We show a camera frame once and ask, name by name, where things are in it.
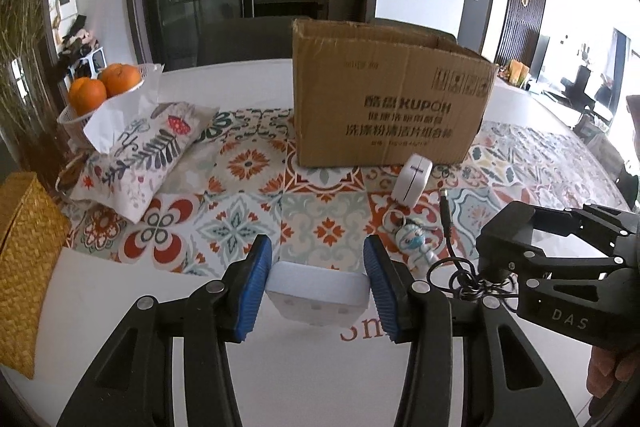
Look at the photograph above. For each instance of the yellow woven box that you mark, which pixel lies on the yellow woven box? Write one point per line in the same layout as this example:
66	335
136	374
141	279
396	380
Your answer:
30	257

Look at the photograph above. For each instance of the printed fabric tissue pouch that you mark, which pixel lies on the printed fabric tissue pouch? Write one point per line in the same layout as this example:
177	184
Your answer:
150	152

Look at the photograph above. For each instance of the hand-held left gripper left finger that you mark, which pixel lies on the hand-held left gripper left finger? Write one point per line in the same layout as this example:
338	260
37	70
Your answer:
255	289

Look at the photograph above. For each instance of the small astronaut figurine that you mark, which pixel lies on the small astronaut figurine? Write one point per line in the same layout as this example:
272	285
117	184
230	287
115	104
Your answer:
412	239

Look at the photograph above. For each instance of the small wooden dish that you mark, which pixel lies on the small wooden dish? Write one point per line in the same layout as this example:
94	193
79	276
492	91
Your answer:
72	174

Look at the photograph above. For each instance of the dried flower bunch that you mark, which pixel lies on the dried flower bunch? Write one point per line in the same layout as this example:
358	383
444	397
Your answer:
25	7

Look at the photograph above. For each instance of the television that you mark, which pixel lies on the television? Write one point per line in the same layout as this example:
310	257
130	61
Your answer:
540	57

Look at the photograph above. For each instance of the dark grey dining chair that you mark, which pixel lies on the dark grey dining chair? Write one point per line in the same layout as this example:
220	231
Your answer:
245	42
400	24

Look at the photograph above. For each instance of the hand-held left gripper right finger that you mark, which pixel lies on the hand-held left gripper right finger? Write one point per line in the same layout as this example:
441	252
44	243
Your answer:
384	292

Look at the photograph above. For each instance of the white plug charger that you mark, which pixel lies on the white plug charger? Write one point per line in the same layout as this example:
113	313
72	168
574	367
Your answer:
411	179

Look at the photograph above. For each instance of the yellow decor items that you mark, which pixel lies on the yellow decor items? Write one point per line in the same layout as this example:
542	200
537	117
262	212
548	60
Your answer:
517	73

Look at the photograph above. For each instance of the person's right hand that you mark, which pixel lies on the person's right hand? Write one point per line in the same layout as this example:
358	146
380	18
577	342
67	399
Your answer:
607	372

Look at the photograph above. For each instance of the glass vase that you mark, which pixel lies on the glass vase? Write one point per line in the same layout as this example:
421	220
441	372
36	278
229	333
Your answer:
30	132

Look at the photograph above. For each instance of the white shoe rack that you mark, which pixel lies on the white shoe rack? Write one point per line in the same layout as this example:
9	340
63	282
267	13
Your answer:
87	62

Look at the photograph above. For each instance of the patterned table runner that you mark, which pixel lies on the patterned table runner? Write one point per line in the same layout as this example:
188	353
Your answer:
250	207

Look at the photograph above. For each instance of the white battery charger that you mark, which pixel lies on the white battery charger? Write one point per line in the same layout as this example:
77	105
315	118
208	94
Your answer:
315	292

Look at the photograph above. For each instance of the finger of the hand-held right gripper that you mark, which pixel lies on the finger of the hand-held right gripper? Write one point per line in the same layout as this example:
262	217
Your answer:
505	237
615	222

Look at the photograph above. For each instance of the orange fruit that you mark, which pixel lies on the orange fruit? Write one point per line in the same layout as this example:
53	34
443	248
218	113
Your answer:
120	79
87	96

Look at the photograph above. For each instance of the brown cardboard box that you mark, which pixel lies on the brown cardboard box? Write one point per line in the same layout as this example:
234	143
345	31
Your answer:
380	107

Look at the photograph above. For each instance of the pink plastic fruit basket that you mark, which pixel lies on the pink plastic fruit basket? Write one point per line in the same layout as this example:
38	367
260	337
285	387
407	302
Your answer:
70	119

